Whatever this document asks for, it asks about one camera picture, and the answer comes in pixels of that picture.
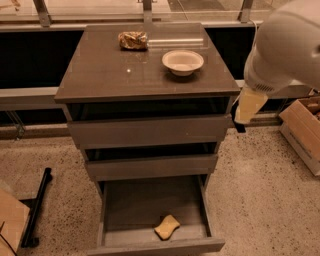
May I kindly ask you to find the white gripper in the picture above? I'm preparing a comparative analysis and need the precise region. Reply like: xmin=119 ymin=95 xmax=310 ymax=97
xmin=235 ymin=47 xmax=293 ymax=124

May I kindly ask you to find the yellow sponge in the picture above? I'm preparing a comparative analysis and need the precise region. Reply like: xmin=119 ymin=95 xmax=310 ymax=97
xmin=154 ymin=214 xmax=180 ymax=240

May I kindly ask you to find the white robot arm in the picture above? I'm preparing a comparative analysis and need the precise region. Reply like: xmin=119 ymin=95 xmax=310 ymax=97
xmin=234 ymin=0 xmax=320 ymax=124

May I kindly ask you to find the top drawer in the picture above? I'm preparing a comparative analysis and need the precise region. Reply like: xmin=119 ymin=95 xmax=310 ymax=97
xmin=68 ymin=115 xmax=230 ymax=149

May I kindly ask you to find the grey drawer cabinet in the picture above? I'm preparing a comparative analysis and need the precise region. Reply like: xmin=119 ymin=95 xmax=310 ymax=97
xmin=54 ymin=22 xmax=241 ymax=198

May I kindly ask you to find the bottom drawer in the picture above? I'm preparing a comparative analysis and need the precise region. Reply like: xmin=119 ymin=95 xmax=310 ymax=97
xmin=87 ymin=175 xmax=225 ymax=256

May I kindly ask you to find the cardboard box right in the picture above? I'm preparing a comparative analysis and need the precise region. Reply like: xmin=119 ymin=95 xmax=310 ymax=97
xmin=280 ymin=96 xmax=320 ymax=176

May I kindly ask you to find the cardboard box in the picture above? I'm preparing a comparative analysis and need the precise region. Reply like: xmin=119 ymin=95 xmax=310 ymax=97
xmin=280 ymin=96 xmax=320 ymax=176
xmin=0 ymin=189 xmax=30 ymax=251

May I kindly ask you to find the white bowl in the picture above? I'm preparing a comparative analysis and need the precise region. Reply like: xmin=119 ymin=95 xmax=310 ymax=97
xmin=162 ymin=50 xmax=204 ymax=76

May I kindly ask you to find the black bar stand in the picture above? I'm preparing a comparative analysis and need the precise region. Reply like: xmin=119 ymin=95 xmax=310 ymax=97
xmin=21 ymin=167 xmax=53 ymax=248

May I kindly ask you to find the cardboard box left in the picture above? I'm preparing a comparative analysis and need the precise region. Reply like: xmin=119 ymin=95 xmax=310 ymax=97
xmin=0 ymin=189 xmax=30 ymax=251

